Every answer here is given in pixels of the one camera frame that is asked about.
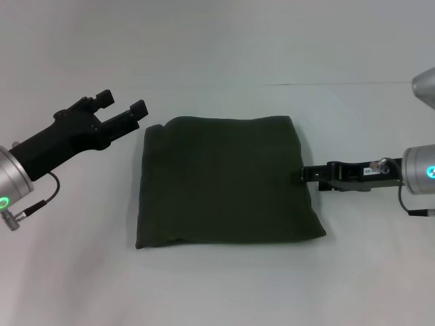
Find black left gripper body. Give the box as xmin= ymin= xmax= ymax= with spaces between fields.
xmin=8 ymin=96 xmax=113 ymax=181

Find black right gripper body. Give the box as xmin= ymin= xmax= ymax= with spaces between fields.
xmin=326 ymin=158 xmax=405 ymax=194

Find dark green printed t-shirt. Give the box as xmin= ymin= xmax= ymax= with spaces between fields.
xmin=135 ymin=115 xmax=327 ymax=251

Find dark left arm cable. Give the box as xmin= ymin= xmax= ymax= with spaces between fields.
xmin=1 ymin=171 xmax=61 ymax=232

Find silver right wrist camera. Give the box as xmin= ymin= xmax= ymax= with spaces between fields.
xmin=411 ymin=67 xmax=435 ymax=110

